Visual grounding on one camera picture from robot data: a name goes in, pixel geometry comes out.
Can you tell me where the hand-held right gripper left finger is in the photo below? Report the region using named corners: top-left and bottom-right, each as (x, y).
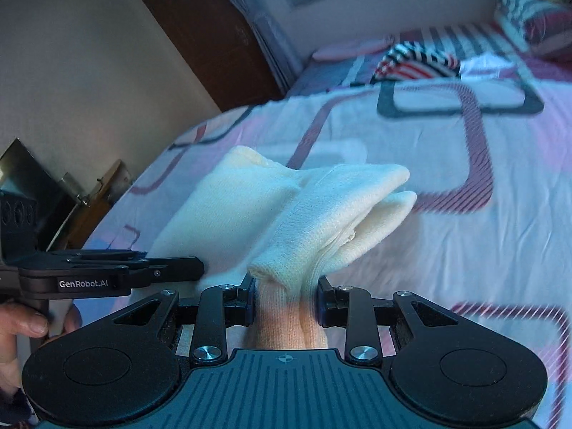
top-left (89, 275), bottom-right (257, 365)

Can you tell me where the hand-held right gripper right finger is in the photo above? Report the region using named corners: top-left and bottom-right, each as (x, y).
top-left (315, 276), bottom-right (486, 365)

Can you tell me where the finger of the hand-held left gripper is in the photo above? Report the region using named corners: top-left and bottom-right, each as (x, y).
top-left (48, 249), bottom-right (205, 283)

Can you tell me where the cream knitted garment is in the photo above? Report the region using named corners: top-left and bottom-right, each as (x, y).
top-left (149, 145), bottom-right (418, 351)

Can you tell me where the person's left hand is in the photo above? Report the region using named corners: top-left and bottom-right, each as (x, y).
top-left (0, 301), bottom-right (84, 395)

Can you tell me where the wooden bedside cabinet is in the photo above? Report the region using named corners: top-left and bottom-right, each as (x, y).
top-left (67, 158), bottom-right (135, 251)

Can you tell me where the brown wooden door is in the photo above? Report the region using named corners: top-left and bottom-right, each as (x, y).
top-left (120, 0), bottom-right (287, 113)

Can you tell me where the grey curtain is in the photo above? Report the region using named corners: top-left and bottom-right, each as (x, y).
top-left (199, 0), bottom-right (314, 95)

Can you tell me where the pink pillow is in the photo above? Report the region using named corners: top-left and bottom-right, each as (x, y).
top-left (311, 36), bottom-right (396, 61)

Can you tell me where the striped garment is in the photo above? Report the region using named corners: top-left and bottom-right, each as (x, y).
top-left (370, 41), bottom-right (462, 84)

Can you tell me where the white cloth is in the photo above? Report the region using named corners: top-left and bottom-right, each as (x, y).
top-left (458, 53), bottom-right (524, 78)

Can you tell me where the striped pillow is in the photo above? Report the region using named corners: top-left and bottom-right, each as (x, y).
top-left (493, 0), bottom-right (572, 61)

